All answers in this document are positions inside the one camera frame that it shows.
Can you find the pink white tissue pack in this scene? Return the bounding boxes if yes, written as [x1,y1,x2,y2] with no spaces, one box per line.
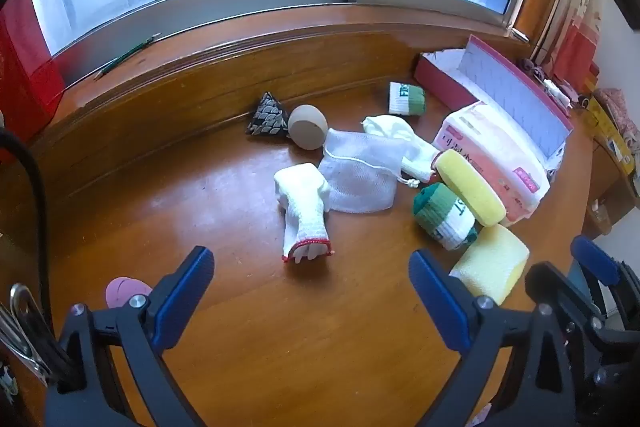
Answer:
[432,101,551,229]

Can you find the yellow block sponge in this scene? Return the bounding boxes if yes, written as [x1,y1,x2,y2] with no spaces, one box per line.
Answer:
[449,224,530,306]

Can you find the green pencil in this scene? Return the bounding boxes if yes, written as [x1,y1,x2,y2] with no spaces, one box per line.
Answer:
[94,33,162,80]

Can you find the red cardboard box white lining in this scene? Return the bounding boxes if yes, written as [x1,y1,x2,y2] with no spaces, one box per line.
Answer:
[412,34,574,170]

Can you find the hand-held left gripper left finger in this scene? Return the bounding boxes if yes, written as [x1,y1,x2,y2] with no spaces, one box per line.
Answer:
[45,246,216,427]

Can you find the red white curtain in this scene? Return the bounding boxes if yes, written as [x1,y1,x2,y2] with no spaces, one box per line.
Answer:
[552,0,601,92]

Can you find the green white sock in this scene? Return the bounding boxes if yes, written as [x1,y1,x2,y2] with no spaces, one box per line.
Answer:
[388,81,427,117]
[412,182,479,252]

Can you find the oblong yellow sponge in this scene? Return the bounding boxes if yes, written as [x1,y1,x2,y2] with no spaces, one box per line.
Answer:
[432,150,507,228]

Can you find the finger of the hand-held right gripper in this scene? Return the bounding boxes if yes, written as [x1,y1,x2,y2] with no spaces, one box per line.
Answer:
[570,235,640,339]
[524,261,608,349]

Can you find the pink round pad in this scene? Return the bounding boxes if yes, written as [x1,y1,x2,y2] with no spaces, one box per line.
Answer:
[104,276,153,308]

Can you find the black patterned triangular pouch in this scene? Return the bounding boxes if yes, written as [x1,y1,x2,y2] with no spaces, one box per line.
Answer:
[246,91,291,139]

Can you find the red bag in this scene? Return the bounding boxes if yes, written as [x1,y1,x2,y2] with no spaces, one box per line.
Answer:
[0,0,67,142]

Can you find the yellow box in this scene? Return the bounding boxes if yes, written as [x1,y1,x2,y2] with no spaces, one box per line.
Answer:
[582,92,638,178]

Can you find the white mesh bag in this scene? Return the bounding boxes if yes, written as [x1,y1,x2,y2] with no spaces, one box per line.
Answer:
[318,129,420,214]

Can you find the thin black cable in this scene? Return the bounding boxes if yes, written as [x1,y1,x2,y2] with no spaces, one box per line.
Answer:
[0,129,51,323]

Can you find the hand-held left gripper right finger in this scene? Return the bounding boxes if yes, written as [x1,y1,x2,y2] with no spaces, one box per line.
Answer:
[409,249,576,427]

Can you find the teardrop makeup sponge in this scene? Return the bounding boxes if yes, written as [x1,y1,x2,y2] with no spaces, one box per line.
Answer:
[287,104,329,151]

